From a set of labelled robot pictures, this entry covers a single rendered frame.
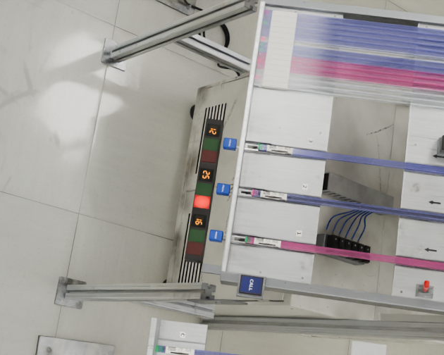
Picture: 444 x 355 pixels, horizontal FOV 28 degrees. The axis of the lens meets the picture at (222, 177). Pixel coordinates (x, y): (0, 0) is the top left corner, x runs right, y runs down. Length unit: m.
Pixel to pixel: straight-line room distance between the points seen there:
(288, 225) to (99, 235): 0.80
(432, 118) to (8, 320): 1.25
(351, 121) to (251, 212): 0.57
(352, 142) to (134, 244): 0.74
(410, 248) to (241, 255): 0.38
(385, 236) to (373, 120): 0.33
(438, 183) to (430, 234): 0.12
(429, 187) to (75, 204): 1.06
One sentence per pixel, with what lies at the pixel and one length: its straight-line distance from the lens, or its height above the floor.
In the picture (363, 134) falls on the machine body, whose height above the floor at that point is 0.62.
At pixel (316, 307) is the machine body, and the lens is 2.33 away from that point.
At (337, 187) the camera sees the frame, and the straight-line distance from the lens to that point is 2.34.
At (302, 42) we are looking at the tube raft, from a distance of 2.14.
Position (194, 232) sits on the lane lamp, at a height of 0.66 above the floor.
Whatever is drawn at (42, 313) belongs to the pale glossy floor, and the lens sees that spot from 2.56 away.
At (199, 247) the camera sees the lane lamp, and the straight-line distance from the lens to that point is 2.02.
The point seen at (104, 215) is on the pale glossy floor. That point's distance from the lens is 2.66.
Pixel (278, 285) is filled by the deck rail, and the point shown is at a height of 0.81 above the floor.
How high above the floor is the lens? 2.26
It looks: 50 degrees down
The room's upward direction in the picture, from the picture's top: 81 degrees clockwise
